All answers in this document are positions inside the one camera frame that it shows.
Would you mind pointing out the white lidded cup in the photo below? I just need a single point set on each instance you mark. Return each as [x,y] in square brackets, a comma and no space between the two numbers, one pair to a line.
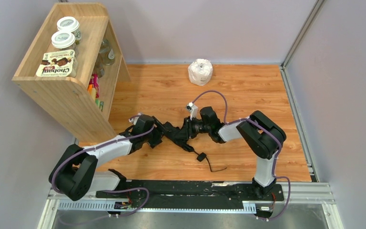
[71,25]
[65,40]

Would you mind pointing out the white lidded cup near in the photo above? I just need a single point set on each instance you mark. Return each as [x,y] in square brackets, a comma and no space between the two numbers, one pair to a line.
[65,40]

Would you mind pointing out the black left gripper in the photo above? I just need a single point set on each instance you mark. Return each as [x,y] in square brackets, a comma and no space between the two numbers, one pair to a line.
[159,131]

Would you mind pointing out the black folding umbrella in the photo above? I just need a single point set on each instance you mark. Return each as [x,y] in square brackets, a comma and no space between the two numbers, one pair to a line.
[178,137]

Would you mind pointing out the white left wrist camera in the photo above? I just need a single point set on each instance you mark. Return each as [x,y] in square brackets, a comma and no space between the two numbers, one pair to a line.
[133,120]

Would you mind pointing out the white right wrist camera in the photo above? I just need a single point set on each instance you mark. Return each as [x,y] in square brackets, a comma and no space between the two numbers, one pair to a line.
[192,109]

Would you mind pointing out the wooden shelf unit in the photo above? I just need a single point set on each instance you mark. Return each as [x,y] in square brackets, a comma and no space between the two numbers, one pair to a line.
[66,99]

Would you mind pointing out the corner aluminium post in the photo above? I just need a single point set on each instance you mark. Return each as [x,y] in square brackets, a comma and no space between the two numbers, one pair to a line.
[303,31]

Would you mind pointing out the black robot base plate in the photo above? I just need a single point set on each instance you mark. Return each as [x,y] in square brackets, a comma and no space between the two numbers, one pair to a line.
[191,194]

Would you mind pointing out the white lidded cup far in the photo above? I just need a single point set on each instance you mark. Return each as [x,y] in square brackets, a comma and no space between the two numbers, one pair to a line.
[71,25]

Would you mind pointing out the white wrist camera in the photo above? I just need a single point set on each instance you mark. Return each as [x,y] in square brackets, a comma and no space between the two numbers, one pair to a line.
[133,120]
[192,109]

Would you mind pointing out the white paper towel roll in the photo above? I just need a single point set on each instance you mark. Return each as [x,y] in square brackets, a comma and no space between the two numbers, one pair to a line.
[200,72]

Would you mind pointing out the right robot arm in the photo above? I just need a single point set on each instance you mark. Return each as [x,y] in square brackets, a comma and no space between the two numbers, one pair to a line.
[264,137]

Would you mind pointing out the Chobani yogurt flip pack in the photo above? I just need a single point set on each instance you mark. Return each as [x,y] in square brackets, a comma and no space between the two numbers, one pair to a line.
[58,64]

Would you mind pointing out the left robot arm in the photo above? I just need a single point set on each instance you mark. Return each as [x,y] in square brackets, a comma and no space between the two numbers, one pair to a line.
[75,174]

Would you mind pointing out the aluminium frame rail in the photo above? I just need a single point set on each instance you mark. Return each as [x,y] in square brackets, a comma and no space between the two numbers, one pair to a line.
[294,193]

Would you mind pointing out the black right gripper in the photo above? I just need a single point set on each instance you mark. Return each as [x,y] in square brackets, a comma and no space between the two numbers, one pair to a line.
[187,129]

